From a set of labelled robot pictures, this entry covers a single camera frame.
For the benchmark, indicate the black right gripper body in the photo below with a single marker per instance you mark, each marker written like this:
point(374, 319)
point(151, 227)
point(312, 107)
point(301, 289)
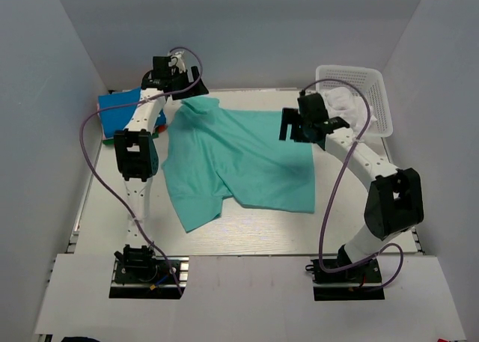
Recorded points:
point(306, 124)

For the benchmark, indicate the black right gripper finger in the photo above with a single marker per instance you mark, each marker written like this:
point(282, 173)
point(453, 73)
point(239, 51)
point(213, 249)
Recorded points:
point(296, 133)
point(288, 116)

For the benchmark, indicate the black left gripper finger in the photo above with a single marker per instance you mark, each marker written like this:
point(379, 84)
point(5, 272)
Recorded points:
point(199, 87)
point(187, 94)

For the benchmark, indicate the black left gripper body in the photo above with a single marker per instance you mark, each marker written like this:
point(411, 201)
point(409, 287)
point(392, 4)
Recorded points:
point(179, 79)

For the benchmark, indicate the white t shirt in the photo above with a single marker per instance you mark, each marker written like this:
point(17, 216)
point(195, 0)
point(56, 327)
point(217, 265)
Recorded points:
point(340, 102)

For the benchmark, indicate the teal t shirt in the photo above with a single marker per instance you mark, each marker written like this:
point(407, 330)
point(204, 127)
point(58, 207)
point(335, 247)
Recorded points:
point(215, 154)

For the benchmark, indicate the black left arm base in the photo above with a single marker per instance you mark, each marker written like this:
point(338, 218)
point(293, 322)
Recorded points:
point(139, 273)

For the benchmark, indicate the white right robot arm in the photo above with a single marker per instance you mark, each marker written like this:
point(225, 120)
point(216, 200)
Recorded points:
point(394, 196)

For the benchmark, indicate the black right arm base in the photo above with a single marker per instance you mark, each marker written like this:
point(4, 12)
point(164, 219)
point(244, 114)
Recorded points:
point(362, 283)

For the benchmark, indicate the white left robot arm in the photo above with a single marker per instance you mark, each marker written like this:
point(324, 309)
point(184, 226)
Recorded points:
point(135, 151)

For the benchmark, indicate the blue folded t shirt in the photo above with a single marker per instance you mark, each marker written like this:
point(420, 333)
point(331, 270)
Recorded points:
point(119, 112)

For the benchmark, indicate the green folded t shirt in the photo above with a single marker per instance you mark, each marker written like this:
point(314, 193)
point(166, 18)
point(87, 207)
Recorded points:
point(110, 141)

